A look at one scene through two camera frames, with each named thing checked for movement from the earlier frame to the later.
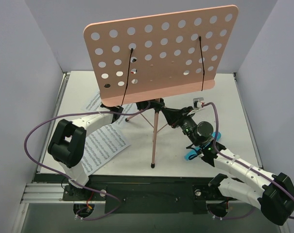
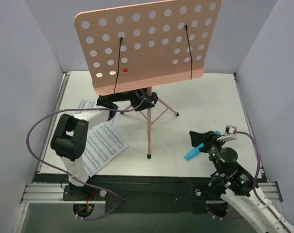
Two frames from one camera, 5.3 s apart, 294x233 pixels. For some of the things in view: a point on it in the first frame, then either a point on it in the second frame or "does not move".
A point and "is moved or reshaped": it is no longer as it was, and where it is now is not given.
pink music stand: (145, 58) is moved or reshaped
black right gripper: (177, 116) -> (207, 140)
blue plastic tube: (194, 151) does not move
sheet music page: (106, 142) does not move
